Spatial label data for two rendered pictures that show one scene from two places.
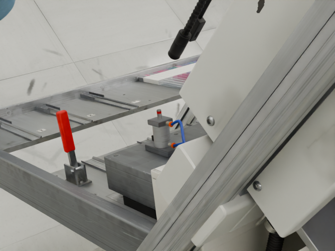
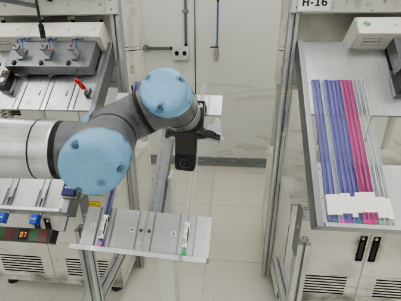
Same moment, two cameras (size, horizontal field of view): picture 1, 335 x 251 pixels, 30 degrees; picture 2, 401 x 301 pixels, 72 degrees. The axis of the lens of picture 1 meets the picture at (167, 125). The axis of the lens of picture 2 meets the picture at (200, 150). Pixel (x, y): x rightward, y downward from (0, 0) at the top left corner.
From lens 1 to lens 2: 1.48 m
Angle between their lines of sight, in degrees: 91
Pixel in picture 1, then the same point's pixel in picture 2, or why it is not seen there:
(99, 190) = (92, 83)
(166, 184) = (117, 9)
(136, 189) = (95, 58)
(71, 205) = (103, 86)
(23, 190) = not seen: hidden behind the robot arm
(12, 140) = not seen: hidden behind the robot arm
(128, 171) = (92, 56)
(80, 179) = (88, 94)
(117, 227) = (108, 62)
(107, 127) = not seen: outside the picture
